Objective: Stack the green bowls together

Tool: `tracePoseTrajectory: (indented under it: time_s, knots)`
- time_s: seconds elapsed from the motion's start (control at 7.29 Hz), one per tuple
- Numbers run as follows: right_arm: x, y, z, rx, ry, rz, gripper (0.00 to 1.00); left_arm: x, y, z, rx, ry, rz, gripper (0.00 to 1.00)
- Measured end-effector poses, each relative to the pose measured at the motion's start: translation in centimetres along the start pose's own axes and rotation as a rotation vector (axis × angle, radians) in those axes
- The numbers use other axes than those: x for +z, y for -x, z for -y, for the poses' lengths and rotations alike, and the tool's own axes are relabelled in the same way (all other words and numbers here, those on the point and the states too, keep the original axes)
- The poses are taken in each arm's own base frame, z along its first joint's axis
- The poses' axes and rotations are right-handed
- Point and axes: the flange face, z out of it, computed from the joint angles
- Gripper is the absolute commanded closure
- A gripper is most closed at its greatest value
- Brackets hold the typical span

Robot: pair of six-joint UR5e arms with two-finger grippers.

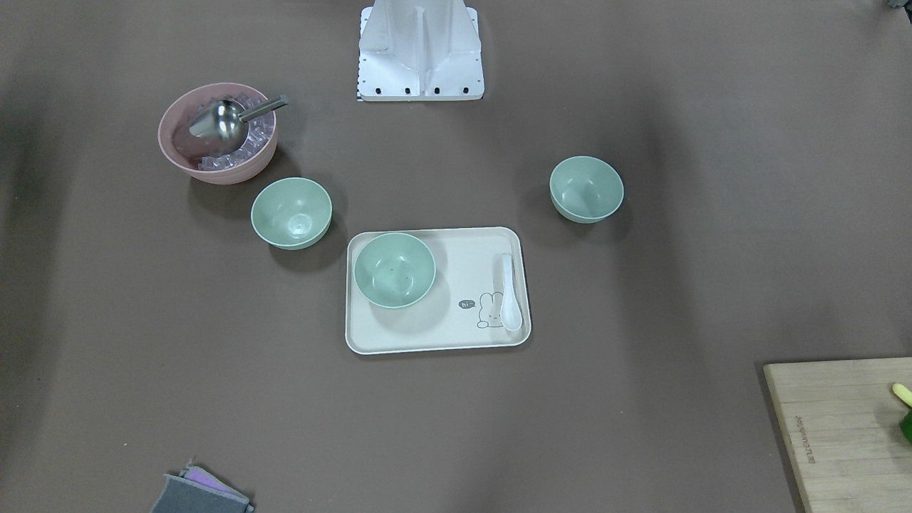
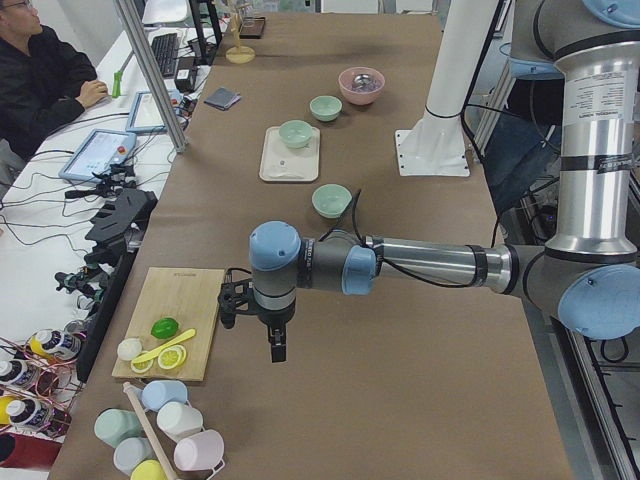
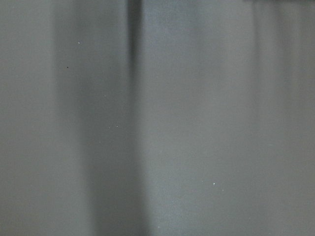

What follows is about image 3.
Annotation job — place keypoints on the black framed glass rack tray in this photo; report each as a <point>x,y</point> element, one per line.
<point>298,1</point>

